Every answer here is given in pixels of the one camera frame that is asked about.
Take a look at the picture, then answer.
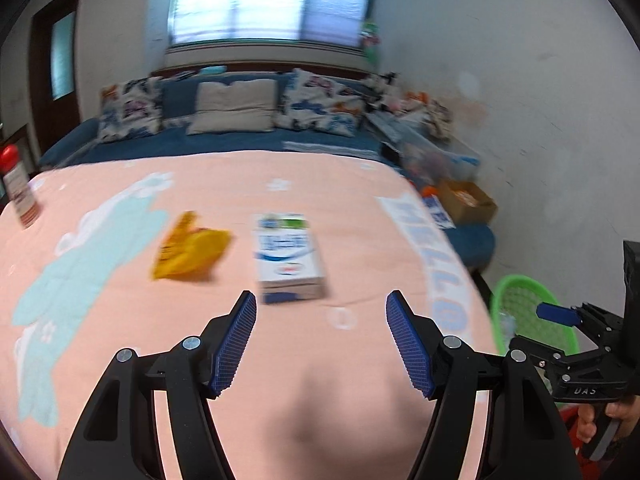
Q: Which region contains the red bag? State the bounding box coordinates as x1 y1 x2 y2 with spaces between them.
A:
560 404 639 479

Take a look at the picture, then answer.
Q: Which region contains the red capped can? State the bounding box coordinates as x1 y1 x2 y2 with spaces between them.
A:
1 144 40 228

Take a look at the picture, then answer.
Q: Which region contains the blue sofa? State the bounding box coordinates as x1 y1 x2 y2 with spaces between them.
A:
39 73 399 169

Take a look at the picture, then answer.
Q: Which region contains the beige cushion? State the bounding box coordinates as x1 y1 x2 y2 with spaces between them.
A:
186 78 278 134

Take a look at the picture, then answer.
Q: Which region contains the cardboard box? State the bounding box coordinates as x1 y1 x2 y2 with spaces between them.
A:
437 180 498 226

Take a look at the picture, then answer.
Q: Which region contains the yellow snack wrapper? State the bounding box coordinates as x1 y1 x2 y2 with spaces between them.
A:
151 210 233 281

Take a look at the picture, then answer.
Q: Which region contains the person's right hand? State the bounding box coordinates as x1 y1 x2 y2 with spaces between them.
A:
575 393 640 443

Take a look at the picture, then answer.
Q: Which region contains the window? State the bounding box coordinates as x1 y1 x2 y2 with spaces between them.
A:
168 0 370 48

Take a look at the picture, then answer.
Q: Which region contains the butterfly pillow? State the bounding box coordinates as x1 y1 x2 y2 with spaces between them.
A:
98 77 162 143
274 68 366 138

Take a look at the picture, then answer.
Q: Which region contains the plush toys pile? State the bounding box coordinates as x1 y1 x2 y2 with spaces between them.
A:
361 73 454 142

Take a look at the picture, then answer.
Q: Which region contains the pink patterned table blanket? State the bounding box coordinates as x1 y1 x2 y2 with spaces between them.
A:
1 152 495 479

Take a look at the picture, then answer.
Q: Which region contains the green plastic basket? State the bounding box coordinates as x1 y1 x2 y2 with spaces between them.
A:
489 274 579 354

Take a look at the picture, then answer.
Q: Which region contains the white blue milk carton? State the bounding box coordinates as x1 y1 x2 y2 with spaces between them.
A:
253 212 326 304

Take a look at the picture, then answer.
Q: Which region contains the left butterfly pillow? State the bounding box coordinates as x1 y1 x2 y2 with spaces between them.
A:
98 77 162 143

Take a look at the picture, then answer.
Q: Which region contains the blue round stool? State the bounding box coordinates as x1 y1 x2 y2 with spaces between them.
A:
444 224 496 270

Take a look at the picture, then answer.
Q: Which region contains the clear plastic storage bin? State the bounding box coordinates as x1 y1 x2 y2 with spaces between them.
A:
385 122 482 184

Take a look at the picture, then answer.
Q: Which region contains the dark wooden door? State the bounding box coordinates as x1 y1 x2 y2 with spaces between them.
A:
28 0 80 153

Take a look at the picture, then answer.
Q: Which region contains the right butterfly pillow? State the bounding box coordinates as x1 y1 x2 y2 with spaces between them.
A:
274 68 366 138

